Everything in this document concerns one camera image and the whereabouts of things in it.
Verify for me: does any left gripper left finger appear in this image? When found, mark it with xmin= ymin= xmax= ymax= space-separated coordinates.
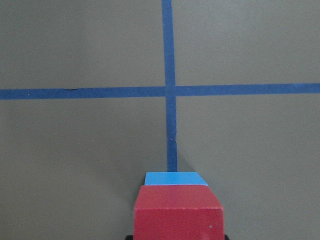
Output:
xmin=125 ymin=235 xmax=133 ymax=240

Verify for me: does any blue block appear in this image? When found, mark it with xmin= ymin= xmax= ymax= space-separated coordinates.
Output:
xmin=144 ymin=172 xmax=208 ymax=186

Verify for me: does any red block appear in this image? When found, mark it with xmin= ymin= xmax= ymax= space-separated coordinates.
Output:
xmin=133 ymin=185 xmax=225 ymax=240

